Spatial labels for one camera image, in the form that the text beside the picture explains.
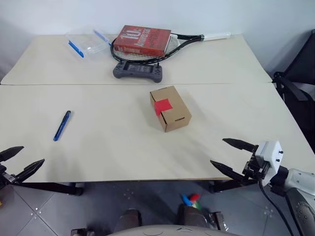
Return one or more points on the dark rounded shape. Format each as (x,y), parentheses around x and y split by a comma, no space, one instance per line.
(129,220)
(190,217)

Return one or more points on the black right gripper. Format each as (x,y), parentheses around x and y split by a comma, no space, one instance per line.
(254,169)

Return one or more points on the red tape square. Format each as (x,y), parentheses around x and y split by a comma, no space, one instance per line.
(162,105)

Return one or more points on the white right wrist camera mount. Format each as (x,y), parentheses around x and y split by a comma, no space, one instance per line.
(269,153)

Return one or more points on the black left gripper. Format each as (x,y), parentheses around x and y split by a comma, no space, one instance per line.
(6,180)

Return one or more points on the grey robot torso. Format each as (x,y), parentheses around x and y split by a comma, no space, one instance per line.
(172,232)

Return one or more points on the clear plastic container blue clips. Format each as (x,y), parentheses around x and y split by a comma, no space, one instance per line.
(86,44)

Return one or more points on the black metal base block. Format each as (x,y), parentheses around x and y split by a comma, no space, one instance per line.
(217,221)

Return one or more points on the blue pen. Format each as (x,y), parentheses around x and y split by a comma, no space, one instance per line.
(61,126)

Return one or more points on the black chair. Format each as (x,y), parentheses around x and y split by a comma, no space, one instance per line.
(300,73)

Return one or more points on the red hardcover book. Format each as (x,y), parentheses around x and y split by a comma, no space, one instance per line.
(140,39)

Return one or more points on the grey handheld game controller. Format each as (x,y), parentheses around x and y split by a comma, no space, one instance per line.
(137,75)

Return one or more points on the brown cardboard box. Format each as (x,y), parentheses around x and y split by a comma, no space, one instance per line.
(172,118)

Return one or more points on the colourful toy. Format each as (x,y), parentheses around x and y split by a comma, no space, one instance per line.
(194,197)

